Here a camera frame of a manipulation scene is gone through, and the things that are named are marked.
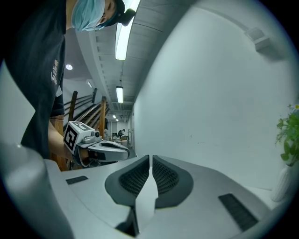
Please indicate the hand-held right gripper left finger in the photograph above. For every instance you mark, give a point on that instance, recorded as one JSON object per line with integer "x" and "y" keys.
{"x": 88, "y": 193}

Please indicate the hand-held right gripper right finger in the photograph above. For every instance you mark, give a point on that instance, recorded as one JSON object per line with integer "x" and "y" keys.
{"x": 205, "y": 210}

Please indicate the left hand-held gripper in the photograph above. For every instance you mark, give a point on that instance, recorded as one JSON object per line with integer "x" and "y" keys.
{"x": 71, "y": 137}

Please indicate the person's left forearm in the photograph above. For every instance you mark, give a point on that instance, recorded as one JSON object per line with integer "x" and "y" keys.
{"x": 54, "y": 140}

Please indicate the person's left hand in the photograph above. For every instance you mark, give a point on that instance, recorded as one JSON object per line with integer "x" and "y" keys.
{"x": 84, "y": 156}

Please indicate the wooden chair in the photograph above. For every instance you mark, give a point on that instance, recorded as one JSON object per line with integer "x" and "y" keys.
{"x": 102, "y": 112}

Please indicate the short fluorescent ceiling light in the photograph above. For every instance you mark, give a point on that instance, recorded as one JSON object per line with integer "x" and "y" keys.
{"x": 119, "y": 94}

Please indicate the white ribbed vase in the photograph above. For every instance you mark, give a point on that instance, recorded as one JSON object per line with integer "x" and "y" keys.
{"x": 281, "y": 184}

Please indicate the round ceiling downlight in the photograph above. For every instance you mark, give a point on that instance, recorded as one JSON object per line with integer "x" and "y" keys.
{"x": 69, "y": 67}

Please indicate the long fluorescent ceiling light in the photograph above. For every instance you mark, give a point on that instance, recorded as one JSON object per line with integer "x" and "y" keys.
{"x": 121, "y": 42}

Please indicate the person's black t-shirt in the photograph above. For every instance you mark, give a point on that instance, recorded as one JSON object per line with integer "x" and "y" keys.
{"x": 35, "y": 70}

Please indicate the bouquet of small flowers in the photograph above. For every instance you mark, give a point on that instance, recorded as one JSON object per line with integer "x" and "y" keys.
{"x": 290, "y": 133}

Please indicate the person's blue face mask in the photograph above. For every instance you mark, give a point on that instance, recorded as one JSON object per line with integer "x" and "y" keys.
{"x": 86, "y": 16}

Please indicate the person's head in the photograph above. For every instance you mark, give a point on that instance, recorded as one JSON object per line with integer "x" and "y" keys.
{"x": 109, "y": 10}

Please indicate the black head camera mount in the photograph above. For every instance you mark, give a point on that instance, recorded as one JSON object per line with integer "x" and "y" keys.
{"x": 127, "y": 17}

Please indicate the white wall junction box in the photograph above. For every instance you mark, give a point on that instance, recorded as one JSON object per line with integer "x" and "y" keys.
{"x": 257, "y": 37}

